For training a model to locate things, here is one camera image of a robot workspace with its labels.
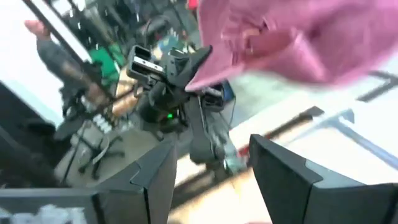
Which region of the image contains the green box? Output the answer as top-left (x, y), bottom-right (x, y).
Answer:
top-left (89, 43), bottom-right (126, 86)

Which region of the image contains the person's hand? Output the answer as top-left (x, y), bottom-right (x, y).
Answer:
top-left (24, 20), bottom-right (52, 40)

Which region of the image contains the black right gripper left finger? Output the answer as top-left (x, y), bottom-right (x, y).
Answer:
top-left (93, 139), bottom-right (178, 224)

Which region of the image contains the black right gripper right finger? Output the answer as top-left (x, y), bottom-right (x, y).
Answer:
top-left (248, 133), bottom-right (398, 224)

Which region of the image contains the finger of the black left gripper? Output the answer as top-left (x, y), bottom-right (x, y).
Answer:
top-left (169, 45), bottom-right (213, 89)

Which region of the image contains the maroon cloth cap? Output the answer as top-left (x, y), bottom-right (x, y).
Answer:
top-left (185, 0), bottom-right (398, 93)

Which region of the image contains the black office chair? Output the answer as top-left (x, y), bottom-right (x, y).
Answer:
top-left (54, 118), bottom-right (126, 182)

